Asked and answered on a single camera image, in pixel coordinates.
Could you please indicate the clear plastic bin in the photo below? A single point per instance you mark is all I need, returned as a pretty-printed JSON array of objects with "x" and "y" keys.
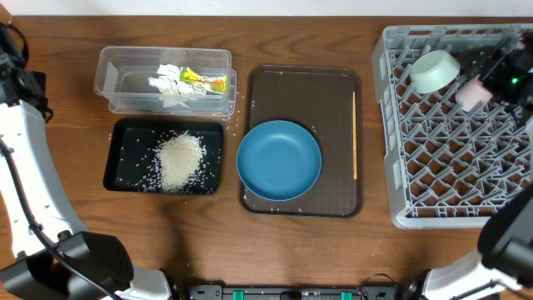
[{"x": 123, "y": 72}]

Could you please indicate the brown serving tray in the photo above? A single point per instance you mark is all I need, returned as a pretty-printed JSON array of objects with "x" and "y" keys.
[{"x": 319, "y": 99}]

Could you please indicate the white tissue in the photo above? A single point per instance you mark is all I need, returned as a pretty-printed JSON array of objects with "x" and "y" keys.
[
  {"x": 167, "y": 83},
  {"x": 186, "y": 88}
]

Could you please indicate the pink cup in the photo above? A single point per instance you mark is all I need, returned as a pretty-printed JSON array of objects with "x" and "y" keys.
[{"x": 472, "y": 94}]

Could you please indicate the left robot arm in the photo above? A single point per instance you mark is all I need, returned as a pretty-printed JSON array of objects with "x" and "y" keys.
[{"x": 56, "y": 256}]

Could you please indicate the dark blue plate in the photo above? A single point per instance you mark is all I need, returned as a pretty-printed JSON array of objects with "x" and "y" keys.
[{"x": 279, "y": 160}]

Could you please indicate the black plastic tray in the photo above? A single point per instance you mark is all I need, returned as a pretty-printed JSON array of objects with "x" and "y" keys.
[{"x": 156, "y": 124}]

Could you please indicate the white rice pile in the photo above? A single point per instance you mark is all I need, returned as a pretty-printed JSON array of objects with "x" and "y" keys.
[{"x": 172, "y": 161}]

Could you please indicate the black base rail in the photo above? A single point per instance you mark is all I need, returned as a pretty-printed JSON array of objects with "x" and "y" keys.
[{"x": 218, "y": 292}]

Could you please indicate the mint green bowl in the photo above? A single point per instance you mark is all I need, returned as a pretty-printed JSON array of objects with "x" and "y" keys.
[{"x": 433, "y": 71}]

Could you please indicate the wooden chopstick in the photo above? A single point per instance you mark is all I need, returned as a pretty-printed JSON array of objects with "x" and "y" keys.
[{"x": 354, "y": 137}]

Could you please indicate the grey dishwasher rack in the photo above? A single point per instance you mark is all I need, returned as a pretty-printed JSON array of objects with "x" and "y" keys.
[{"x": 445, "y": 167}]

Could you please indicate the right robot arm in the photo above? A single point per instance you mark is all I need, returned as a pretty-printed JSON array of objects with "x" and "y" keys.
[{"x": 503, "y": 257}]

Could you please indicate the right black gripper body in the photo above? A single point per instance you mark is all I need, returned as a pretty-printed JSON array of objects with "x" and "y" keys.
[{"x": 505, "y": 82}]

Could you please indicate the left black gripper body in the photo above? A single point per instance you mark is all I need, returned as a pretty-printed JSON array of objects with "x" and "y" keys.
[{"x": 38, "y": 82}]

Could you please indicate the green yellow snack wrapper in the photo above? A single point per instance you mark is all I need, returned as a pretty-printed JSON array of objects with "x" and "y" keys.
[{"x": 209, "y": 84}]

